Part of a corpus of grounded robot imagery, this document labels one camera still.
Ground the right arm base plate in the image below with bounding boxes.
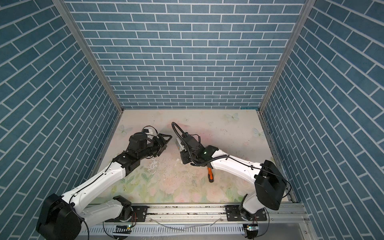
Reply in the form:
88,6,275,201
225,205,267,222

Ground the orange handled screwdriver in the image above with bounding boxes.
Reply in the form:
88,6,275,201
208,167,214,183

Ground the white ribbed cable duct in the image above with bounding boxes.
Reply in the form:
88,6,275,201
79,224,245,237

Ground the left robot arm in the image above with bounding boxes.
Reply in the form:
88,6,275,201
36,132,172,240

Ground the aluminium mounting rail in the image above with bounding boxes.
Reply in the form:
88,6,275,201
61,203,313,225

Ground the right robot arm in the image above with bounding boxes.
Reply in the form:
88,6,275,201
177,134,288,215

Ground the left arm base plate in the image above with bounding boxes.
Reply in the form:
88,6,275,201
106,206,149,223

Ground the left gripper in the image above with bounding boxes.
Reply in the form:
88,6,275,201
137,133,172,161

